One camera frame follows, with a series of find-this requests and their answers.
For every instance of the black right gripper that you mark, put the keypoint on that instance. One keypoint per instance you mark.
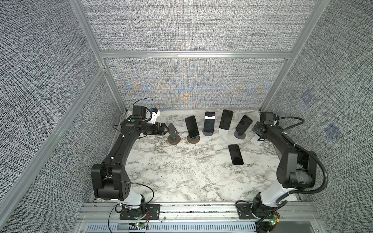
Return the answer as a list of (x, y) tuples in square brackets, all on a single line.
[(256, 127)]

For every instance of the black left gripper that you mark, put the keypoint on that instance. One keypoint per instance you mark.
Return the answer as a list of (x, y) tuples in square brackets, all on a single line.
[(161, 131)]

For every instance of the black phone white stripe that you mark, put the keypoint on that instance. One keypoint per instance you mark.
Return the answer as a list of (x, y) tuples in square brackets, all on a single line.
[(209, 121)]

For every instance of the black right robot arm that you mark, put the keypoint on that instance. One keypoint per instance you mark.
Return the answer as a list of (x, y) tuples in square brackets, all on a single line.
[(296, 170)]

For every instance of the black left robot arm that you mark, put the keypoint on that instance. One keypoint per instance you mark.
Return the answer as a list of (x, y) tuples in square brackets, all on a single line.
[(109, 178)]

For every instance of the white phone stand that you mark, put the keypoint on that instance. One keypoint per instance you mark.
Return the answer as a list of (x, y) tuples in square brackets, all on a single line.
[(223, 132), (257, 140)]

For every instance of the wood base phone stand left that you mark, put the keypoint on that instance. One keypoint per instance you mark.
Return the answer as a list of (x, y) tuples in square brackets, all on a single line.
[(174, 137)]

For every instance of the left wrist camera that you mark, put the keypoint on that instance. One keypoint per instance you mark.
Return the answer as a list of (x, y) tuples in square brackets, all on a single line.
[(148, 115)]

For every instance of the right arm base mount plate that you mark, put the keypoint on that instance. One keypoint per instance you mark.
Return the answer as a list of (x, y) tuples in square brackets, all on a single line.
[(245, 212)]

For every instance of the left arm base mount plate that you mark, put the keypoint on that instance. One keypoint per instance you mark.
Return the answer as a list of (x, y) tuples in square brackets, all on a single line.
[(150, 211)]

